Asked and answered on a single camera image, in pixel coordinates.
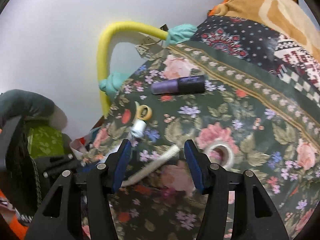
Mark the teal cloth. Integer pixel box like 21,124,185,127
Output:
99,24,197,99

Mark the white HotMax plastic bag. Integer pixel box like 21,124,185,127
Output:
69,127,100,160

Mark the yellow foam tube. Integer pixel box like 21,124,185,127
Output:
96,21,169,118

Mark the patterned dark quilt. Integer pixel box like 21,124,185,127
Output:
191,16,319,103

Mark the white comb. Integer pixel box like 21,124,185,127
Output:
121,145,180,187

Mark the beige tape roll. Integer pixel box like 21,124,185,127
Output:
204,141,235,171

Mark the green leaf pattern bag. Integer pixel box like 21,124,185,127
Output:
27,125,64,159

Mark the orange brown blanket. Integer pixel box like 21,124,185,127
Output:
208,0,319,60

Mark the dark floral bed sheet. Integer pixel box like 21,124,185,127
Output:
84,42,319,239

